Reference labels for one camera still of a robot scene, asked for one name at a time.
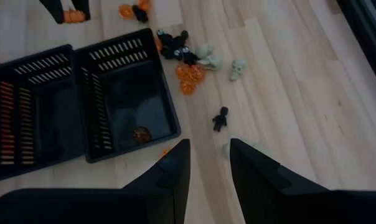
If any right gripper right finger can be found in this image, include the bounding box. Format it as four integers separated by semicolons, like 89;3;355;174
229;138;376;224

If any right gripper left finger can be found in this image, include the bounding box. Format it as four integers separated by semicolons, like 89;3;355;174
0;138;192;224

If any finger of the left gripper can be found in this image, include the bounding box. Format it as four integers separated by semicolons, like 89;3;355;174
71;0;92;20
40;0;65;25

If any black slotted plastic basket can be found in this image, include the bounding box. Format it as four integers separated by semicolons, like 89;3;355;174
0;44;88;182
73;27;182;164

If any small pale skull decoration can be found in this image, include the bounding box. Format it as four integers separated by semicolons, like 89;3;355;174
195;43;214;60
197;55;222;71
229;58;247;82

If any black aluminium table frame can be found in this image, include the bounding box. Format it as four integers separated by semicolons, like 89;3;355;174
336;0;376;97

